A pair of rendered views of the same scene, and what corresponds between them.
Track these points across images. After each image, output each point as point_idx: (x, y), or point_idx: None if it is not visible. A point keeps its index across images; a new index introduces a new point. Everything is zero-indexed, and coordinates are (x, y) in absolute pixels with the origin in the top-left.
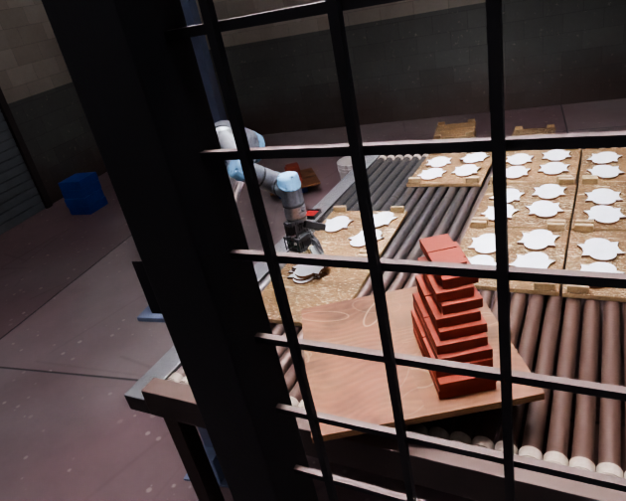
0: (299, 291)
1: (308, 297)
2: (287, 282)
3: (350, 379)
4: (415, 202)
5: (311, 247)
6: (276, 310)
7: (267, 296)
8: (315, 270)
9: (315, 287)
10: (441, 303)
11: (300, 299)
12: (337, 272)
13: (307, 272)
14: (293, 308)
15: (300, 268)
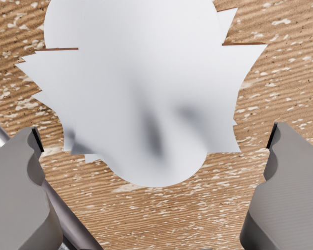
0: (190, 190)
1: (238, 199)
2: (110, 172)
3: None
4: None
5: None
6: (187, 248)
7: (117, 228)
8: (209, 139)
9: (231, 159)
10: None
11: (219, 211)
12: (276, 34)
13: (181, 162)
14: (224, 235)
15: (122, 152)
